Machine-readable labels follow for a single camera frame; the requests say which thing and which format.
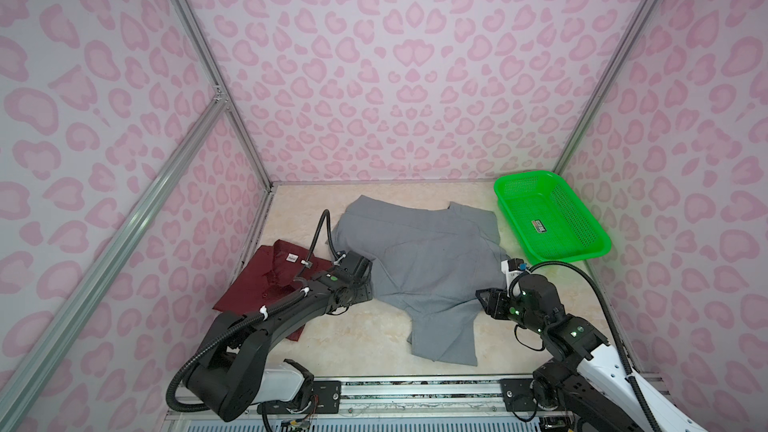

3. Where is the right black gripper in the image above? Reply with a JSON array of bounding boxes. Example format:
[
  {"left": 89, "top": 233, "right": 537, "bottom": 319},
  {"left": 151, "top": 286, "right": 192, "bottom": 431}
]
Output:
[{"left": 471, "top": 288, "right": 546, "bottom": 336}]

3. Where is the grey long sleeve shirt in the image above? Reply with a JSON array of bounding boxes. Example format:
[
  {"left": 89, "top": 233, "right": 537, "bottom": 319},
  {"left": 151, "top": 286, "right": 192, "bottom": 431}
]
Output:
[{"left": 332, "top": 196, "right": 509, "bottom": 366}]

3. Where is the maroon long sleeve shirt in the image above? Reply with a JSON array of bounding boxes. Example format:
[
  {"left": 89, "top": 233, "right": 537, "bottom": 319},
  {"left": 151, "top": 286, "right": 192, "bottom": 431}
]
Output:
[{"left": 213, "top": 240, "right": 308, "bottom": 315}]

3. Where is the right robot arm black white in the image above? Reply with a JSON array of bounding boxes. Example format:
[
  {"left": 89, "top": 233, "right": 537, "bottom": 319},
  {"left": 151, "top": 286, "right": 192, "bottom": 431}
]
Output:
[{"left": 475, "top": 271, "right": 704, "bottom": 431}]

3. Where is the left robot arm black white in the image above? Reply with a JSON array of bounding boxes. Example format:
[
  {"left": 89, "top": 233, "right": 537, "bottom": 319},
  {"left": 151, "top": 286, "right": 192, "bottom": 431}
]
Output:
[{"left": 165, "top": 252, "right": 372, "bottom": 422}]

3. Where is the green plastic basket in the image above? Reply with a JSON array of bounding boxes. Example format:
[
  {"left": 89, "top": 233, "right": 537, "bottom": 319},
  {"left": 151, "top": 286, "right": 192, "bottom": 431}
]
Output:
[{"left": 494, "top": 170, "right": 612, "bottom": 264}]

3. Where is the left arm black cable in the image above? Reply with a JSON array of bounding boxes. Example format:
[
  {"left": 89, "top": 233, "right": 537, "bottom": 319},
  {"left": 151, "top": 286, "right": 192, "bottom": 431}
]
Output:
[{"left": 302, "top": 209, "right": 343, "bottom": 268}]

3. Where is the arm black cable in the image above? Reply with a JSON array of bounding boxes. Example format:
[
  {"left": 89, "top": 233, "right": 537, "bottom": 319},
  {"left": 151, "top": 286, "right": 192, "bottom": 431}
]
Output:
[
  {"left": 509, "top": 260, "right": 661, "bottom": 432},
  {"left": 302, "top": 209, "right": 343, "bottom": 268}
]

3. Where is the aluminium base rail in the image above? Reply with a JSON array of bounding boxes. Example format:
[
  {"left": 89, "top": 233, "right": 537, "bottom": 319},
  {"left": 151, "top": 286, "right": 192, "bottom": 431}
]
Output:
[{"left": 158, "top": 374, "right": 685, "bottom": 432}]

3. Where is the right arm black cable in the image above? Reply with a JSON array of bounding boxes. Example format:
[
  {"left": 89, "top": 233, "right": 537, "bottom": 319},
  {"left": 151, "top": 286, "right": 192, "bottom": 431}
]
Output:
[{"left": 509, "top": 260, "right": 661, "bottom": 432}]

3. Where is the right rear aluminium frame post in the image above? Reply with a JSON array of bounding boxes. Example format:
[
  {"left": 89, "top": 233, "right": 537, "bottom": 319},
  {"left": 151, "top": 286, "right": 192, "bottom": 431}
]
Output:
[{"left": 552, "top": 0, "right": 663, "bottom": 176}]

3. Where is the aluminium frame post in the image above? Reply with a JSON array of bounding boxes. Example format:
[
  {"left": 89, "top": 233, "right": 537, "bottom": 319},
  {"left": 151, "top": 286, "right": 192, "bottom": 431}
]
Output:
[
  {"left": 552, "top": 0, "right": 663, "bottom": 176},
  {"left": 169, "top": 0, "right": 273, "bottom": 191}
]

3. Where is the left rear aluminium frame post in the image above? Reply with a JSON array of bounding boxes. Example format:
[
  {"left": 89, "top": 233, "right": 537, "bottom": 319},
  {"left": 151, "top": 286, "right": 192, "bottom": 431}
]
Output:
[{"left": 169, "top": 0, "right": 273, "bottom": 191}]

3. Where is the left aluminium frame diagonal strut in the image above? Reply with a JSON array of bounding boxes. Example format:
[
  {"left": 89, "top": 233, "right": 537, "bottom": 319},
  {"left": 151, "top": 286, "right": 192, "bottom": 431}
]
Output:
[{"left": 1, "top": 98, "right": 228, "bottom": 431}]

